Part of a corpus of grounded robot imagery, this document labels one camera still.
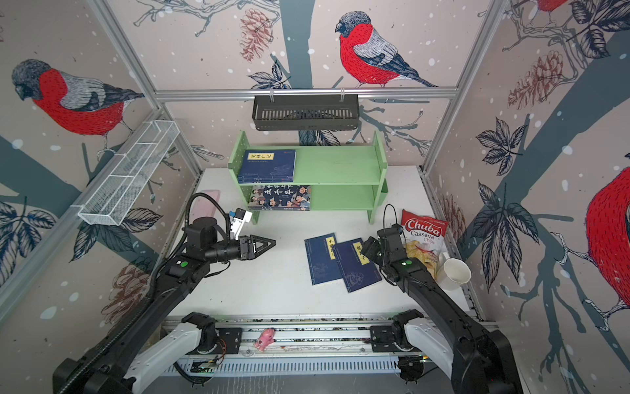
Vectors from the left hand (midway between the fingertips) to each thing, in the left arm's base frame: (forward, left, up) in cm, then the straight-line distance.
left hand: (268, 246), depth 70 cm
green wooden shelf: (+23, -22, +4) cm, 32 cm away
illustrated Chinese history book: (+24, 0, -8) cm, 26 cm away
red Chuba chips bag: (+11, -54, -16) cm, 58 cm away
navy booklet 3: (+1, -28, -21) cm, 35 cm away
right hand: (+6, -33, -15) cm, 36 cm away
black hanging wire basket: (+62, -9, +6) cm, 63 cm away
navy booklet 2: (+4, -16, -22) cm, 27 cm away
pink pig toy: (-20, +2, -21) cm, 29 cm away
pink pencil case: (+33, +39, -25) cm, 57 cm away
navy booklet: (+27, +3, +7) cm, 28 cm away
